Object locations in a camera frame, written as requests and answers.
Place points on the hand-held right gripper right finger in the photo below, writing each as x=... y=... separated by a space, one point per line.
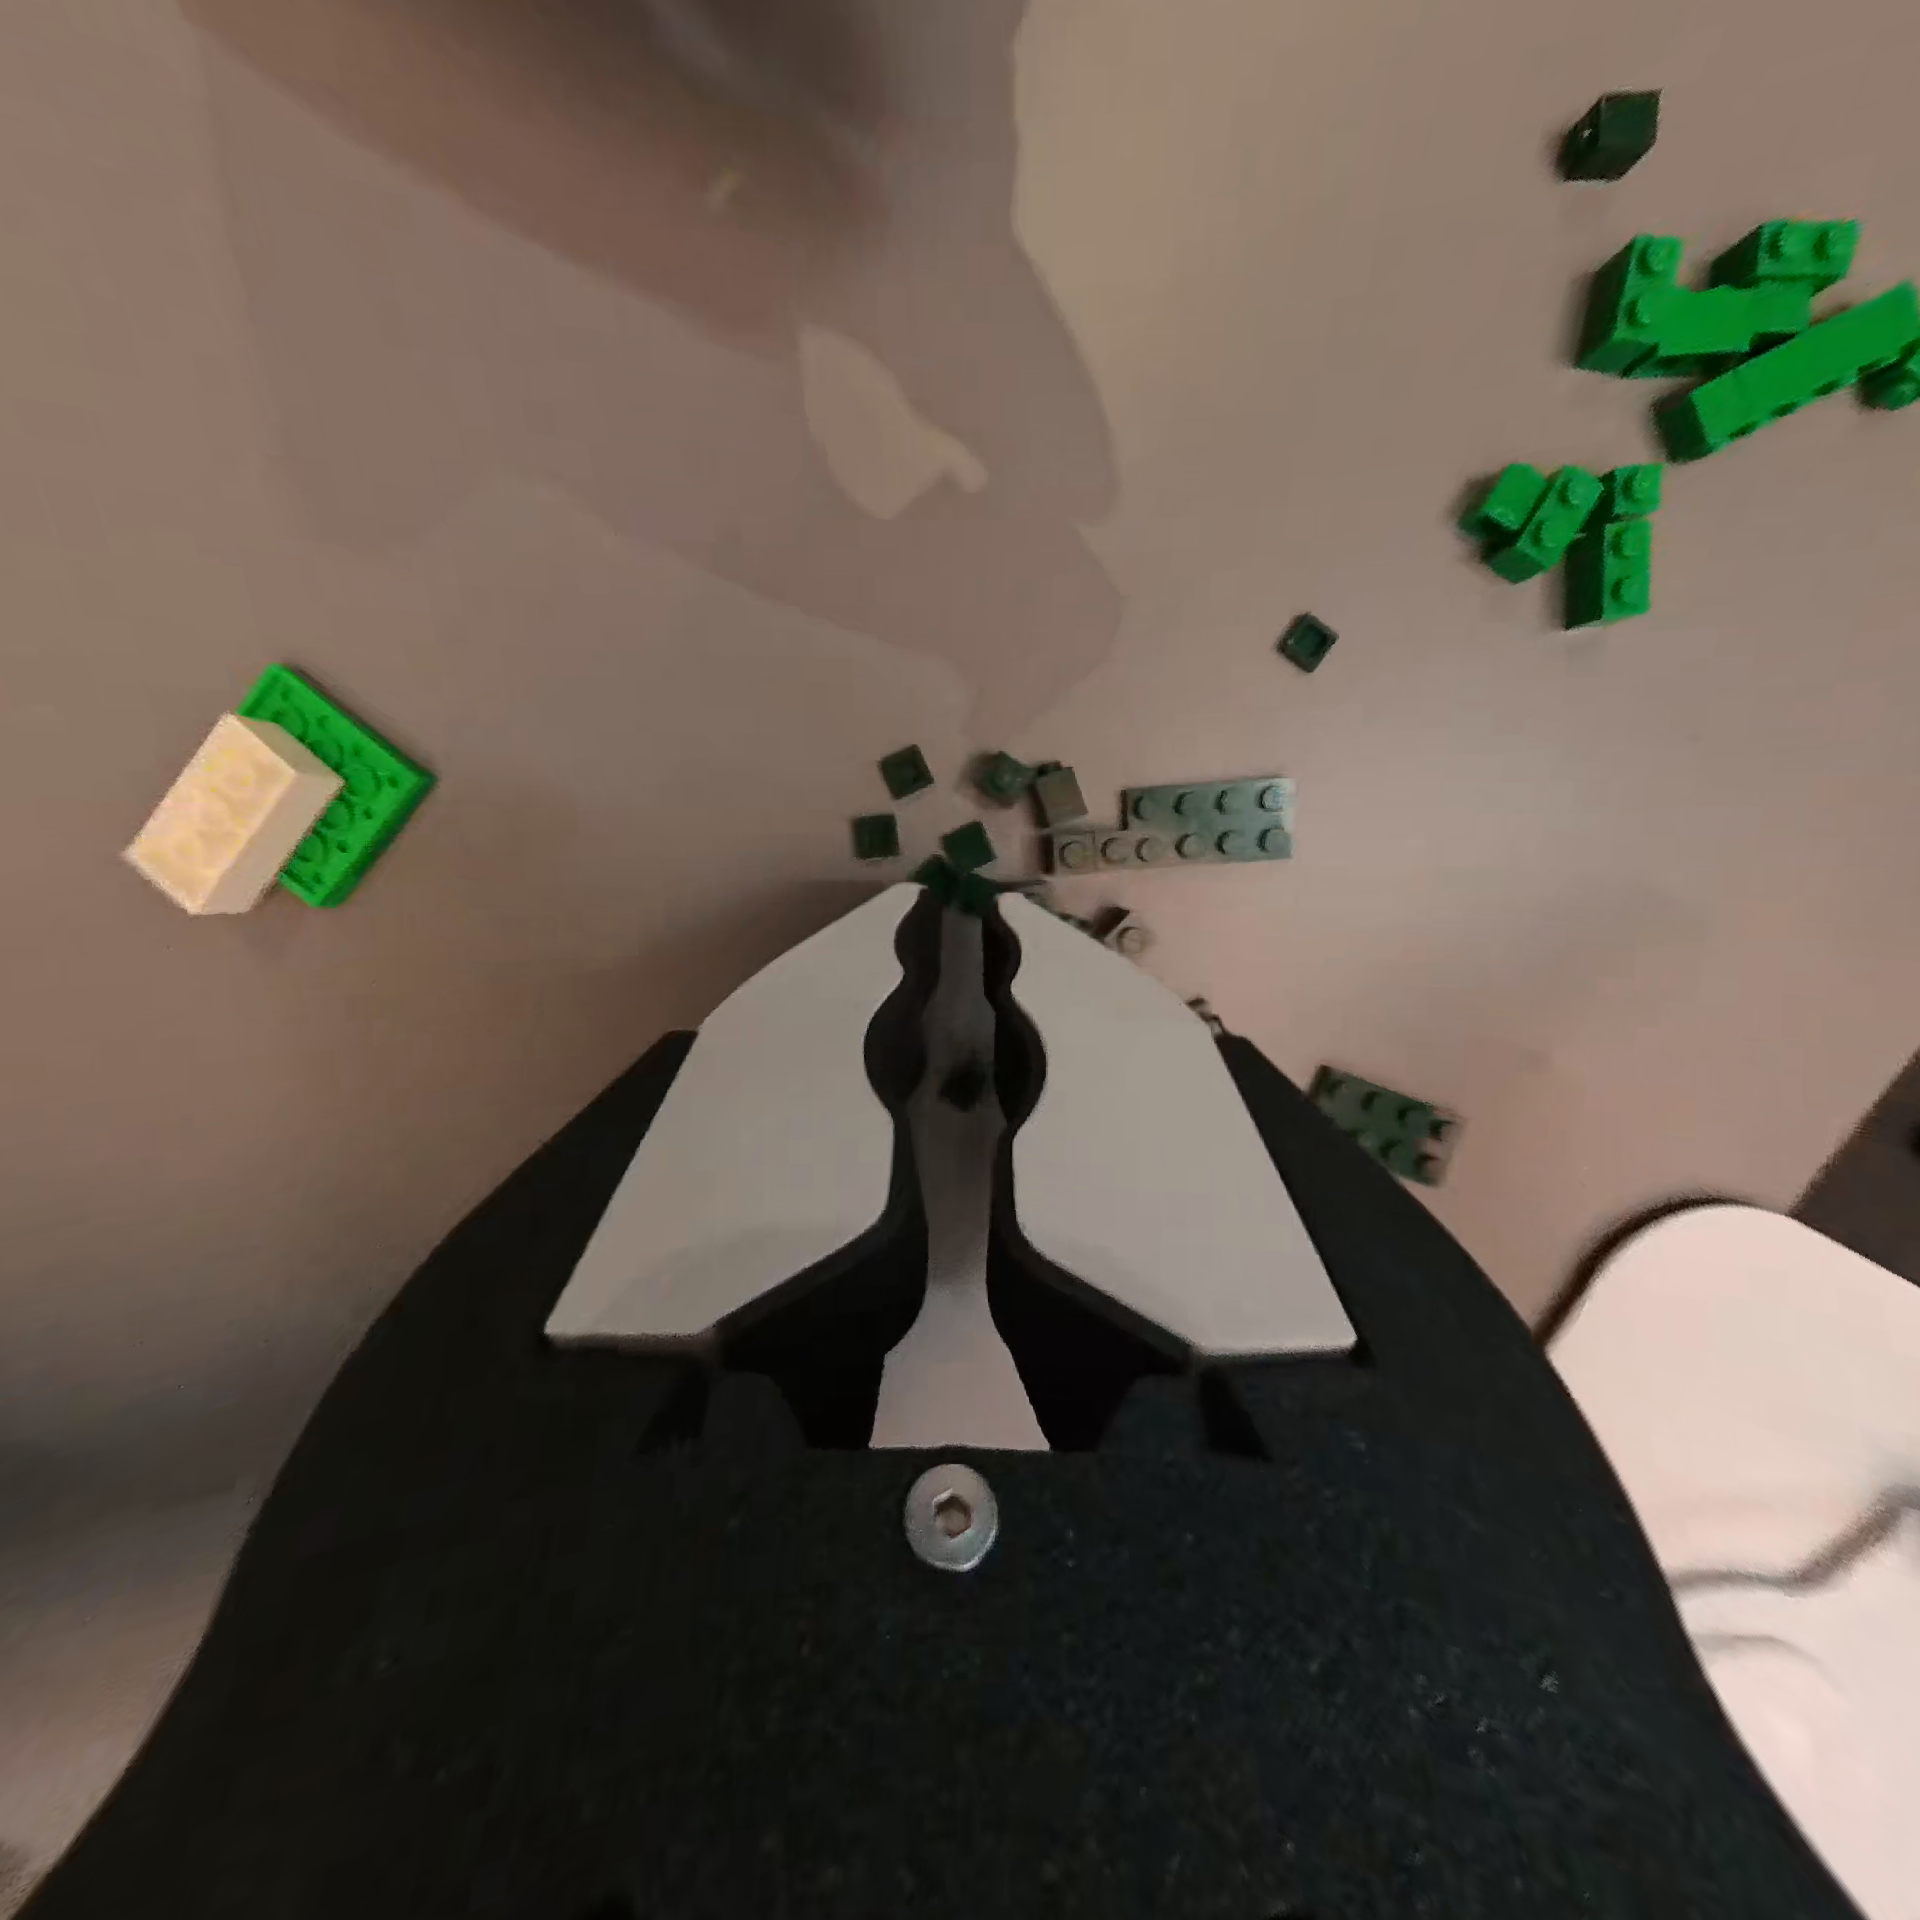
x=1171 y=1185

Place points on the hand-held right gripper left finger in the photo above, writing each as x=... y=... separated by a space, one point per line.
x=749 y=1171

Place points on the dark green lego piece pile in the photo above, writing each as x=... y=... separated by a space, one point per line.
x=1200 y=839

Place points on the dark green flat lego plate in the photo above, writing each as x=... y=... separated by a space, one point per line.
x=1380 y=1119

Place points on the green lego plate cream brick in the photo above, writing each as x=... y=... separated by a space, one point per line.
x=225 y=809

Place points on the bright green lego piece pile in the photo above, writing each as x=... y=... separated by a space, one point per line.
x=1724 y=322

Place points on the white book stand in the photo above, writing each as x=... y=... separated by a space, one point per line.
x=1724 y=1425

